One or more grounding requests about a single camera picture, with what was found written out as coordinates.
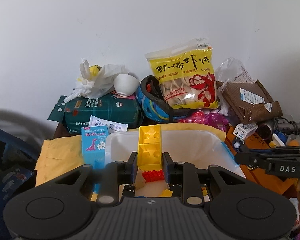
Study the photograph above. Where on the translucent white plastic bin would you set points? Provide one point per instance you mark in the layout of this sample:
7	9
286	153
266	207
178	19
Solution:
200	148

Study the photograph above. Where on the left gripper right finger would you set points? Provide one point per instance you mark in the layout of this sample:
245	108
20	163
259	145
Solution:
185	176

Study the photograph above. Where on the shrimp cracker snack bag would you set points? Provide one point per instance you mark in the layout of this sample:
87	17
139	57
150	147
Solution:
186	75

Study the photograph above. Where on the blue striped helmet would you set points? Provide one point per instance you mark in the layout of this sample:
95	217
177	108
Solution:
153	105

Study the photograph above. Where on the dark green tissue pack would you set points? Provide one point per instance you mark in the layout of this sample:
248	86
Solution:
75	114

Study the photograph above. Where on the yellow hollow building block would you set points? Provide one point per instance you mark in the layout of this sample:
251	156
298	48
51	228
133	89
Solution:
149	148

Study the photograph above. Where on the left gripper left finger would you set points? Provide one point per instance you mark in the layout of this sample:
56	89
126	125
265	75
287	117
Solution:
118	180

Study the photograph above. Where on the small white carton box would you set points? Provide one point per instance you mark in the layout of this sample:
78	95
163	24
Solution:
243	131

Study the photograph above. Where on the magenta plastic bag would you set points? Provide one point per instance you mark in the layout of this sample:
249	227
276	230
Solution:
209	118

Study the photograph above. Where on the white ceramic bowl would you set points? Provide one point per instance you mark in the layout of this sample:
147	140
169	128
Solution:
125	85

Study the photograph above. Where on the yellow cloth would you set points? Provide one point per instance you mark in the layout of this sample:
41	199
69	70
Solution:
61	155

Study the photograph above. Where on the light blue card box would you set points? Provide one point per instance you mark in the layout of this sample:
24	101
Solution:
94	145

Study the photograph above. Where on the red studded block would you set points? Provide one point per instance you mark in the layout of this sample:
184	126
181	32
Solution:
154	175

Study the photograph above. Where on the clear plastic bag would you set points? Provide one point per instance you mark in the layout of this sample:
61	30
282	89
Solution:
233	70

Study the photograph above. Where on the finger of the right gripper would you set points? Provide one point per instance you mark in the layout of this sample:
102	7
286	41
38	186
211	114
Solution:
255	159
240	146

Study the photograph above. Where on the brown paper parcel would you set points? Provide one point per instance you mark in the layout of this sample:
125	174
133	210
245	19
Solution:
250	102

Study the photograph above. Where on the white plastic bag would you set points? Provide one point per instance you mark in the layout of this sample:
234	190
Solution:
95	81

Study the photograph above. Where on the small yellow block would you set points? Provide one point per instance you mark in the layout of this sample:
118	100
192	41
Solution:
166	193

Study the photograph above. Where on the orange cardboard box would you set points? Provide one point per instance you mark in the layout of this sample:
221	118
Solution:
285	186

